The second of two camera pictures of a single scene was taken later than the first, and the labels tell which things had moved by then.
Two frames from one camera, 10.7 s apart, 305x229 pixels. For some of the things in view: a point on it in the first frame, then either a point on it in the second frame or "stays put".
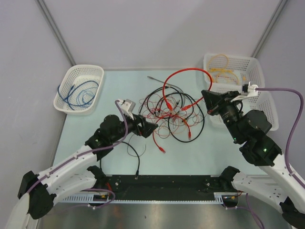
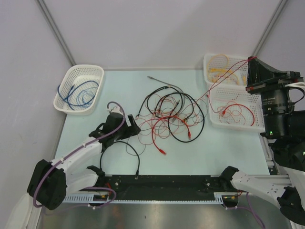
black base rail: x=164 y=187 stays put
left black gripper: x=148 y=127 → x=130 y=130
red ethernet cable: x=160 y=148 stays put
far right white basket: x=232 y=71 stays put
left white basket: x=80 y=90 stays put
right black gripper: x=212 y=99 → x=259 y=75
